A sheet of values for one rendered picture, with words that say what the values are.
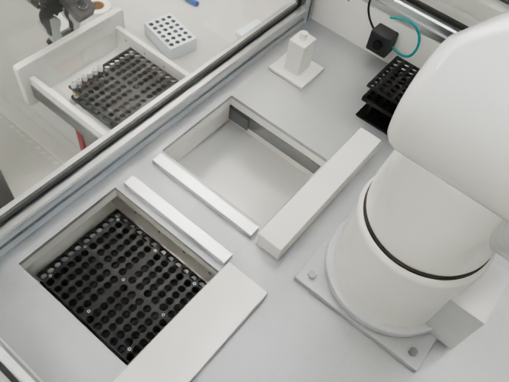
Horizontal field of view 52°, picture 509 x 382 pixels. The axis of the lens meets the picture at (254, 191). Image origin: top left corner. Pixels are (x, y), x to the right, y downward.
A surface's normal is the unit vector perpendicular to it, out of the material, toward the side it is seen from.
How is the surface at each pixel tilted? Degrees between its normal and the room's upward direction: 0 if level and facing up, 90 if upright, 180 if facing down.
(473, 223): 73
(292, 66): 90
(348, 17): 90
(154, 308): 0
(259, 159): 0
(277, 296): 0
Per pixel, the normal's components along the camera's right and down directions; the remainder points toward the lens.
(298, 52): -0.63, 0.60
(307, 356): 0.11, -0.56
